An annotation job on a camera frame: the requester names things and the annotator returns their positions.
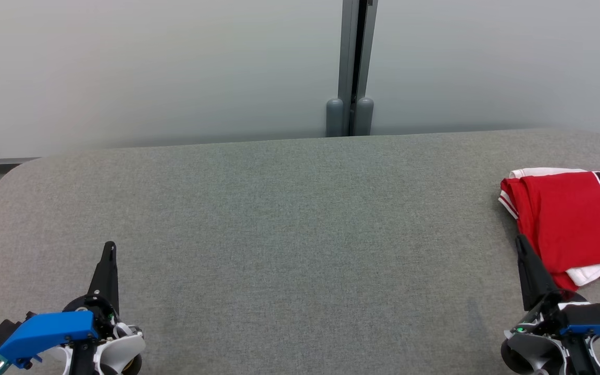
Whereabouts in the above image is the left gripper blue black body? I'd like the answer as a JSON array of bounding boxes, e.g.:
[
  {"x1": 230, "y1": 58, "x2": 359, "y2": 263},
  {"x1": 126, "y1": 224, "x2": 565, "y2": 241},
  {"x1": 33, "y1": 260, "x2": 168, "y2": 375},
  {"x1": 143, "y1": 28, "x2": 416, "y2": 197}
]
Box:
[{"x1": 0, "y1": 294, "x2": 118, "y2": 375}]

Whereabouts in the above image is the grey cylindrical post foot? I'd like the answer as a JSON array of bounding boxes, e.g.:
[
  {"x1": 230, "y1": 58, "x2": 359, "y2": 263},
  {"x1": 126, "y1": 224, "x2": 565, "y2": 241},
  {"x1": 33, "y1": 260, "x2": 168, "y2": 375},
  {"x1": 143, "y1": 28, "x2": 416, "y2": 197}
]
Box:
[
  {"x1": 355, "y1": 97, "x2": 374, "y2": 136},
  {"x1": 326, "y1": 97, "x2": 344, "y2": 138}
]

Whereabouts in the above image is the grey metal wall post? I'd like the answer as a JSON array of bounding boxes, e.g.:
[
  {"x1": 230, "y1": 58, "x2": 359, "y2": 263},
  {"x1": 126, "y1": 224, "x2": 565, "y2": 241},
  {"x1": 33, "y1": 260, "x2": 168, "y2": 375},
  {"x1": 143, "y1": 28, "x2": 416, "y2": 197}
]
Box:
[{"x1": 337, "y1": 0, "x2": 379, "y2": 137}]

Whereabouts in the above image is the red Bulls 23 garment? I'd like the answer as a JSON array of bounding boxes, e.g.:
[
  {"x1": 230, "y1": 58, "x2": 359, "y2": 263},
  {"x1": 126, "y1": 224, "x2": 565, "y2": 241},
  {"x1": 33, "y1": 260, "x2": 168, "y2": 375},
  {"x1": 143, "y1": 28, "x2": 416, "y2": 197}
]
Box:
[{"x1": 498, "y1": 167, "x2": 600, "y2": 291}]

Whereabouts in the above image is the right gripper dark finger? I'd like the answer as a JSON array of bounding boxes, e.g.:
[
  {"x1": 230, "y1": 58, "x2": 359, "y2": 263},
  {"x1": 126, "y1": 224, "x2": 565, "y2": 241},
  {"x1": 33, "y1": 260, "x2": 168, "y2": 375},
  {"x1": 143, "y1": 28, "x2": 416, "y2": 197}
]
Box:
[{"x1": 515, "y1": 234, "x2": 561, "y2": 312}]

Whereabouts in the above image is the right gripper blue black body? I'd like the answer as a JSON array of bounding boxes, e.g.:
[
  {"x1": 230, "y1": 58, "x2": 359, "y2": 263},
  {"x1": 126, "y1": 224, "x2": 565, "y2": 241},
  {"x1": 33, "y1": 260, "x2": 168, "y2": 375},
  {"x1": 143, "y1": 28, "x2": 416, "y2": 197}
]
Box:
[{"x1": 527, "y1": 292, "x2": 600, "y2": 375}]

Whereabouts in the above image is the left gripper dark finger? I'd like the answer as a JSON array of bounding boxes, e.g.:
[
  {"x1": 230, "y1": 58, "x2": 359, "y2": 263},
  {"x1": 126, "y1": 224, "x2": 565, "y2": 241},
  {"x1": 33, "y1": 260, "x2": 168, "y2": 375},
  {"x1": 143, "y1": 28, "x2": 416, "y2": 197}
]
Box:
[{"x1": 87, "y1": 241, "x2": 120, "y2": 316}]

